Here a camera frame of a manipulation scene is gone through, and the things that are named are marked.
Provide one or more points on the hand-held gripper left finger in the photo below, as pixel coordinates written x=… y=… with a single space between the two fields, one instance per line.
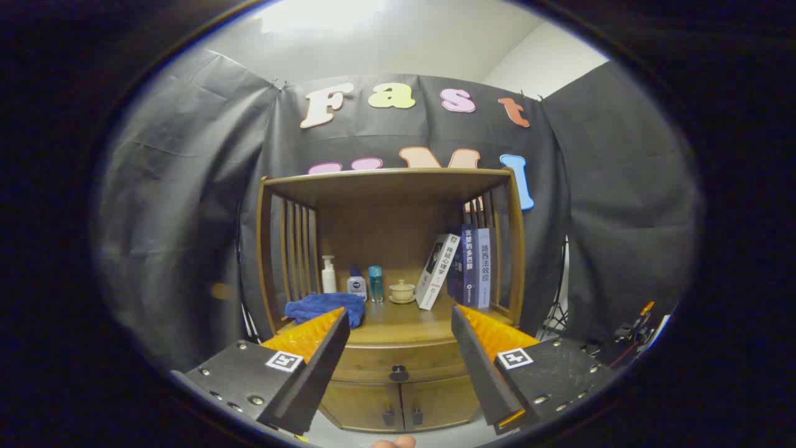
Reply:
x=323 y=367

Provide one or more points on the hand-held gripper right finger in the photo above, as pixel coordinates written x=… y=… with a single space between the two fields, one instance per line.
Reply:
x=476 y=367

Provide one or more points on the wooden drawer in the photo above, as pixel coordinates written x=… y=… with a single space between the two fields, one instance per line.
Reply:
x=398 y=358

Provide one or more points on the wooden cabinet door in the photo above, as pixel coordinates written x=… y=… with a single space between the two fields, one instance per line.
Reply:
x=438 y=401
x=364 y=407

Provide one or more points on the wooden cabinet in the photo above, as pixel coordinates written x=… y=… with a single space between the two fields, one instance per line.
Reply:
x=385 y=205

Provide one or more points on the blue folded towel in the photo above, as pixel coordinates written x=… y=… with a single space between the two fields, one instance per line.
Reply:
x=317 y=306

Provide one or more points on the small white bottle blue cap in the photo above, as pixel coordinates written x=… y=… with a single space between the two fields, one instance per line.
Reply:
x=357 y=287

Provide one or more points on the white pump bottle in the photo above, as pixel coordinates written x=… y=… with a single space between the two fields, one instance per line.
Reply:
x=328 y=280

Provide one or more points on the clear blue bottle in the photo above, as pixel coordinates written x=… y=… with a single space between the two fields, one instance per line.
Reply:
x=375 y=285

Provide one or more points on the dark blue book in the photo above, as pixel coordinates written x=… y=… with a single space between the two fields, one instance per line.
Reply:
x=468 y=267

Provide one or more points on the light blue book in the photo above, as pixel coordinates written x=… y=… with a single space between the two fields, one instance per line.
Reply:
x=484 y=267

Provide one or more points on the white book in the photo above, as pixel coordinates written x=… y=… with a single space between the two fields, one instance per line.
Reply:
x=437 y=274

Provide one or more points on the beige lidded teacup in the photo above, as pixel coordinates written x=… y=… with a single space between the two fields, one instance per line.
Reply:
x=402 y=291

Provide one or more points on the black device with orange part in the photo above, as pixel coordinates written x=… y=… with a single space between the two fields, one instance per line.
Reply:
x=631 y=333

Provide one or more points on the black backdrop cloth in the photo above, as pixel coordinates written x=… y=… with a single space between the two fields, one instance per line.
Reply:
x=186 y=218

